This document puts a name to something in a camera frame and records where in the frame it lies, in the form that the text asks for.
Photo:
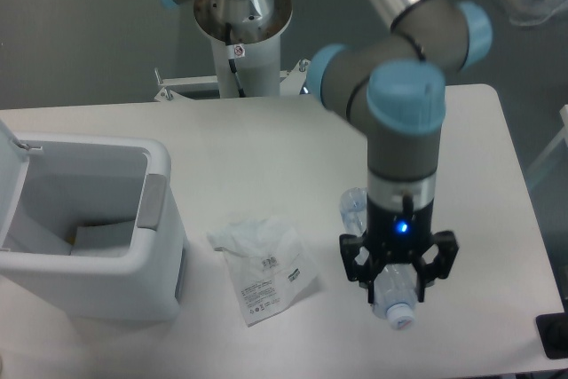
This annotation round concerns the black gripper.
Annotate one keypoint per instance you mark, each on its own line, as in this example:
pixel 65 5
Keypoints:
pixel 390 236

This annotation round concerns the crushed clear plastic bottle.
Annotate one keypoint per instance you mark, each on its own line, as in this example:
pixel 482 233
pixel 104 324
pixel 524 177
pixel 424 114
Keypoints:
pixel 394 294

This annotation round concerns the white plastic wrapper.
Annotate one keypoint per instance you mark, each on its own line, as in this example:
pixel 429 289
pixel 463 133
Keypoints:
pixel 268 264

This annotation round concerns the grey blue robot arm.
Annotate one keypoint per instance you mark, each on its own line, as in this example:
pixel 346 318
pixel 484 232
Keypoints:
pixel 393 92

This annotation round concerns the white trash can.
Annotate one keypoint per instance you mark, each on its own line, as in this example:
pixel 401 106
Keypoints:
pixel 51 184

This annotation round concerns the black device at table edge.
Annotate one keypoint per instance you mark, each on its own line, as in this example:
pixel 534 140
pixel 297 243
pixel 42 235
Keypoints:
pixel 552 329

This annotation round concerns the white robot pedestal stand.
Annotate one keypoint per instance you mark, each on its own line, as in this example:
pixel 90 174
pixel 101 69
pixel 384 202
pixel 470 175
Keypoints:
pixel 244 36

